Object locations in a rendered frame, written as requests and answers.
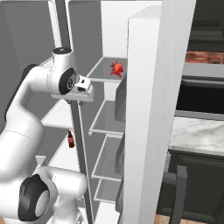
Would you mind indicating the black microwave oven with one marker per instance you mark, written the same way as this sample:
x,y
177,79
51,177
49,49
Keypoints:
x,y
201,96

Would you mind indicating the brown glass bottle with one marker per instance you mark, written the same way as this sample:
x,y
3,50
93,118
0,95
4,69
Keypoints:
x,y
70,140

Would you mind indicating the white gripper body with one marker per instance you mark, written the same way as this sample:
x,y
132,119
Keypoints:
x,y
83,94

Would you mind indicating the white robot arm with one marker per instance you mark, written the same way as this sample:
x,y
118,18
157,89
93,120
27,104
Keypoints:
x,y
20,137

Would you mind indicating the red fish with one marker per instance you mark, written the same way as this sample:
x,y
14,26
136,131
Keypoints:
x,y
117,68

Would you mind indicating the black upper cupboards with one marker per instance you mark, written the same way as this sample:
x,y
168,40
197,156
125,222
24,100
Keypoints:
x,y
208,23

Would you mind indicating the clear fridge shelf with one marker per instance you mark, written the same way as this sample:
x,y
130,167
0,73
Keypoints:
x,y
106,119
108,191
106,163
100,71

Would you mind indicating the white freezer shelf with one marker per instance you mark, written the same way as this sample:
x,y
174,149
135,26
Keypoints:
x,y
65,159
59,116

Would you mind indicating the black base cupboards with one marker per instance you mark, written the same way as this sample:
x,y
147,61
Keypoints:
x,y
204,186

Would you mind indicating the dark grey door bin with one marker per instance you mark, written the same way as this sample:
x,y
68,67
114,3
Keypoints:
x,y
120,160
119,201
121,102

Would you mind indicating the white fridge door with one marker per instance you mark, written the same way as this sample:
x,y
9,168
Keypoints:
x,y
151,116

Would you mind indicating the white side-by-side fridge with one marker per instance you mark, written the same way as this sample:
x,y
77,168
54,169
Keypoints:
x,y
84,29

